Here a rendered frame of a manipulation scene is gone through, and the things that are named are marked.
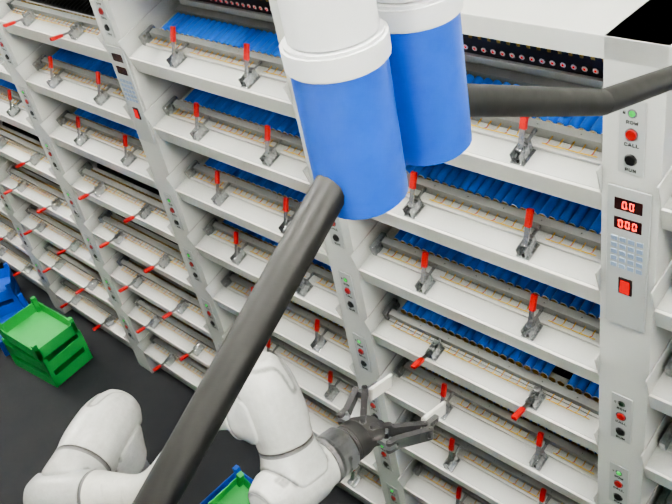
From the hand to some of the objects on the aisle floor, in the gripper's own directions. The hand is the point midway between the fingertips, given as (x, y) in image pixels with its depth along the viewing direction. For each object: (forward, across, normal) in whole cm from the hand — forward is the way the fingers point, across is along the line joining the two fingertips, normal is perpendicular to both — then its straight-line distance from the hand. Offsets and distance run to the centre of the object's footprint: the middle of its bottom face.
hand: (414, 395), depth 168 cm
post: (+50, +35, -98) cm, 115 cm away
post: (+50, -105, -98) cm, 152 cm away
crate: (+11, -75, -100) cm, 126 cm away
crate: (+12, -88, -106) cm, 138 cm away
